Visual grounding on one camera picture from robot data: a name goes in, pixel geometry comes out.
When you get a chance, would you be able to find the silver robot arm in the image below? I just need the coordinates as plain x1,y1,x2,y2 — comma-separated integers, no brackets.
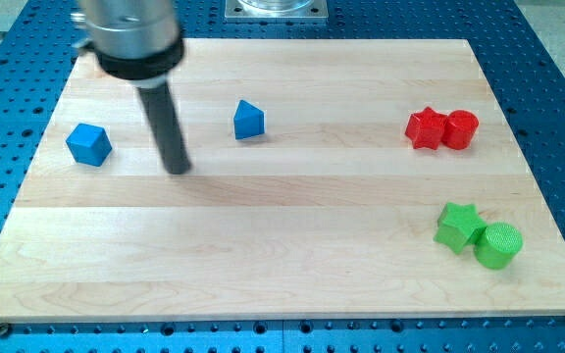
71,0,184,89

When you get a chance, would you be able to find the blue triangle block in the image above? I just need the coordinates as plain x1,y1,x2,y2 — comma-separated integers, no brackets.
233,100,265,140

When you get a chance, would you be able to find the blue cube block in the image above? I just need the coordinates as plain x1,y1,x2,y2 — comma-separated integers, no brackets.
66,124,112,167

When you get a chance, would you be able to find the light wooden board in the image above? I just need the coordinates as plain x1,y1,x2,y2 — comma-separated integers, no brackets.
0,39,565,323

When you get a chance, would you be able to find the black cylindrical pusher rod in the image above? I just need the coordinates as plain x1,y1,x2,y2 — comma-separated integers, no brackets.
137,82,191,175

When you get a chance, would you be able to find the red star block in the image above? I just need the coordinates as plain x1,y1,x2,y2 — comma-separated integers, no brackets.
405,107,447,150

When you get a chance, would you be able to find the green star block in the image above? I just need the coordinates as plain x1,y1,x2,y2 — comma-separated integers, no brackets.
434,202,488,254

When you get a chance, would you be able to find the red cylinder block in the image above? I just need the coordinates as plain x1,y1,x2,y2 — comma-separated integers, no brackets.
441,110,479,150

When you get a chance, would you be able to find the green cylinder block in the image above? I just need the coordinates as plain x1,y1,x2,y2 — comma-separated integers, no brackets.
474,222,524,270

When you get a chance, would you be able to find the blue perforated table plate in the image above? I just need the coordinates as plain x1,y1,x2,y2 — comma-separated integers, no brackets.
0,1,565,352

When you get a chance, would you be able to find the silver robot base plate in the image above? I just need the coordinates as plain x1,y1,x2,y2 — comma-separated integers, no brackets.
224,0,329,24

